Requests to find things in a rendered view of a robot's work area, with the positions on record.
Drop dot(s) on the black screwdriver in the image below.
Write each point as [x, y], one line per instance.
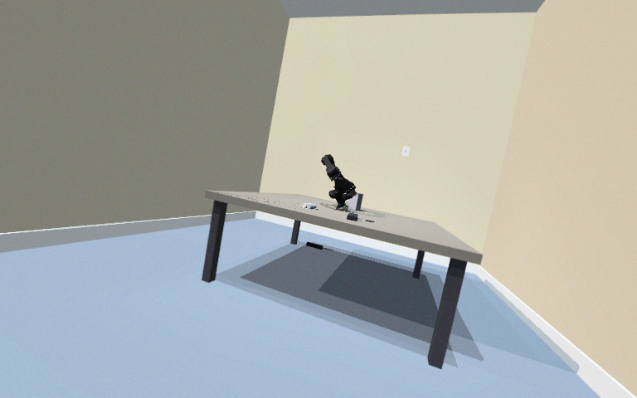
[316, 246]

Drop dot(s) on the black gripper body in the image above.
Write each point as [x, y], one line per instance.
[344, 196]

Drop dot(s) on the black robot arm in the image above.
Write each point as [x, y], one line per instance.
[339, 179]

